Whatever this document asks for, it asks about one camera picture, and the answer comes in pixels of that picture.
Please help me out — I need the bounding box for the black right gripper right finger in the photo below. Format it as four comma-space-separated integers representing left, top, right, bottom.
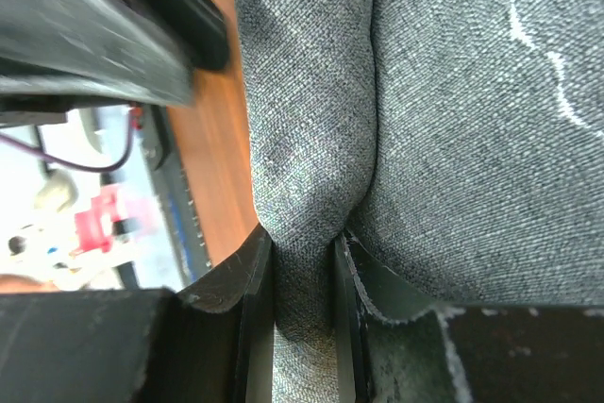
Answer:
333, 233, 603, 402

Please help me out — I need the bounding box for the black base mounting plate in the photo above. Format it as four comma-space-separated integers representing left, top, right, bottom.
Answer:
141, 105, 211, 286

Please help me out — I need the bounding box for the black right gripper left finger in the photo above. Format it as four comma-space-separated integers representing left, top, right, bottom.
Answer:
1, 227, 274, 403

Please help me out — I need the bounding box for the grey cloth napkin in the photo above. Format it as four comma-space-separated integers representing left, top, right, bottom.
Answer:
235, 0, 603, 402

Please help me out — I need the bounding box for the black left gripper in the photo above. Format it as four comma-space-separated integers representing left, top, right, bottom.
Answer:
1, 0, 230, 106

